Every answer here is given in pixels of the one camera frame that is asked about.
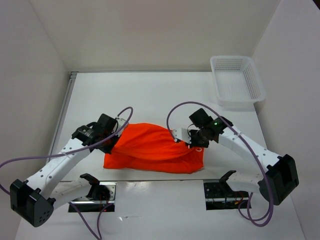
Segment white plastic basket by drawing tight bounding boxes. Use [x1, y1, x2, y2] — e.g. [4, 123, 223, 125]
[210, 55, 266, 108]

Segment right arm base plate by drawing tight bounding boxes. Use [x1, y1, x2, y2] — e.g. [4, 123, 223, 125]
[203, 180, 249, 211]

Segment orange shorts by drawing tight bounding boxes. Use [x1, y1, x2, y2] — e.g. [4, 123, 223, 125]
[103, 123, 204, 174]

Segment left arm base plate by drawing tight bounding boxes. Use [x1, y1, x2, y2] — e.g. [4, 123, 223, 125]
[71, 182, 117, 213]

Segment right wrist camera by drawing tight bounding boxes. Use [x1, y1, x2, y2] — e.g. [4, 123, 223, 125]
[172, 128, 192, 145]

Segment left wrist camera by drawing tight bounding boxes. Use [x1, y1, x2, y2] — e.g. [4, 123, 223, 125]
[114, 117, 129, 136]

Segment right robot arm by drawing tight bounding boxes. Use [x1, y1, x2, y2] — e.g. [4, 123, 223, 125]
[189, 108, 299, 206]

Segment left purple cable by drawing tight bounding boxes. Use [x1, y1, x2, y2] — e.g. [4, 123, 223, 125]
[0, 106, 134, 240]

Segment aluminium table edge rail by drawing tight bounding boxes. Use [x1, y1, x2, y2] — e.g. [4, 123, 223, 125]
[48, 71, 78, 155]

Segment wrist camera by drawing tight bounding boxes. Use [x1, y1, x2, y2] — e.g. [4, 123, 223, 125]
[114, 117, 129, 136]
[172, 128, 192, 145]

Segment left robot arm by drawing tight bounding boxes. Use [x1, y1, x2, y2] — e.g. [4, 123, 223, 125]
[9, 113, 126, 228]

